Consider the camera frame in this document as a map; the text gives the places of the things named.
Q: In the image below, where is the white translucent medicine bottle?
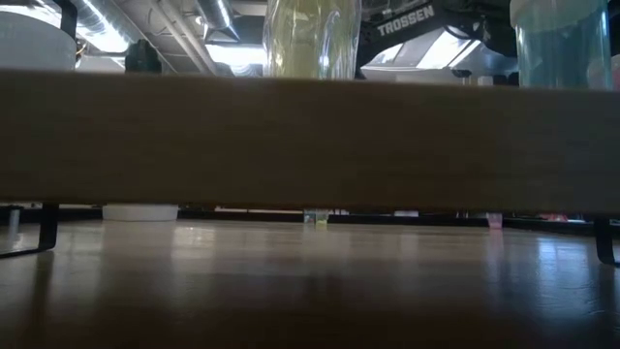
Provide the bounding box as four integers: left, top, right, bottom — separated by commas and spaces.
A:
0, 10, 78, 73

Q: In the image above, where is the wooden shelf with black legs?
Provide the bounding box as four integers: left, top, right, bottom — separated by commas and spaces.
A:
0, 70, 620, 267

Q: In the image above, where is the white hexagonal planter pot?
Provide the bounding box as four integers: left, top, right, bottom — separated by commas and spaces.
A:
101, 203, 180, 223

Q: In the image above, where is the green cactus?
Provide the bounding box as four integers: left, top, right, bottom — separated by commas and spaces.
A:
124, 38, 164, 76

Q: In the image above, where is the rectangular metal ceiling duct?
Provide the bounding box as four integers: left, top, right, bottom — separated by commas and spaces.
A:
362, 26, 514, 74

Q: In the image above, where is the silver spiral ceiling duct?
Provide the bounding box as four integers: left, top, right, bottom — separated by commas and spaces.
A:
196, 0, 241, 43

